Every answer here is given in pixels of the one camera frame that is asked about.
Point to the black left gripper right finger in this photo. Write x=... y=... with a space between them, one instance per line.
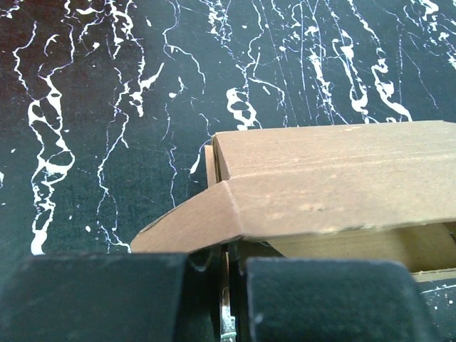
x=275 y=298

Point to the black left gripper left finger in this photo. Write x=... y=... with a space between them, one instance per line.
x=114 y=297

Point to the brown cardboard box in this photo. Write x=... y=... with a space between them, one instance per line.
x=369 y=191

